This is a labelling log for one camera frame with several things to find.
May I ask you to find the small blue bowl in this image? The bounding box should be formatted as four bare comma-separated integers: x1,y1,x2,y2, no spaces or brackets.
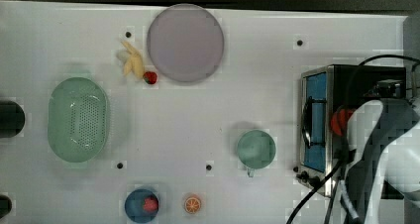
124,188,159,224

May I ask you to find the strawberry in blue bowl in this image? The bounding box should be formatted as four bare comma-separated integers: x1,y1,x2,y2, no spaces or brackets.
143,197,158,213

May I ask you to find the green metal mug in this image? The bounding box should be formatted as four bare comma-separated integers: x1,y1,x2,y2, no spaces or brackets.
237,130,276,177

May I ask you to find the dark round object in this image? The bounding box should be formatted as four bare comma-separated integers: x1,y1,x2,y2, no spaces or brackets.
0,195,13,218

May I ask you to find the large grey round plate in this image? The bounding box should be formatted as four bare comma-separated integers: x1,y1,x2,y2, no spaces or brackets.
147,4,225,82

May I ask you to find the toy orange half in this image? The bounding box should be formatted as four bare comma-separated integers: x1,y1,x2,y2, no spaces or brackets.
183,194,202,214

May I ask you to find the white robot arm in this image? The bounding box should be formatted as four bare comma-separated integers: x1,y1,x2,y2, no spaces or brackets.
341,98,419,224

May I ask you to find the silver black toaster oven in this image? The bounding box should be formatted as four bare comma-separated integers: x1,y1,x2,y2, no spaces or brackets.
296,64,406,197

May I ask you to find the red toy strawberry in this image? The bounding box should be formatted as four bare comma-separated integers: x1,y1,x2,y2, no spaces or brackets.
143,71,158,84

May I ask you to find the yellow toy banana bunch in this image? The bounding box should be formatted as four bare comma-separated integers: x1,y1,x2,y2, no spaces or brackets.
117,41,146,79

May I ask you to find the green plastic colander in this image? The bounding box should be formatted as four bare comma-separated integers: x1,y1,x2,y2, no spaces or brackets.
48,77,109,163

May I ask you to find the black frying pan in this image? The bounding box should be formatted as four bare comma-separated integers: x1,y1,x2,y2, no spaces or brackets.
0,100,26,138

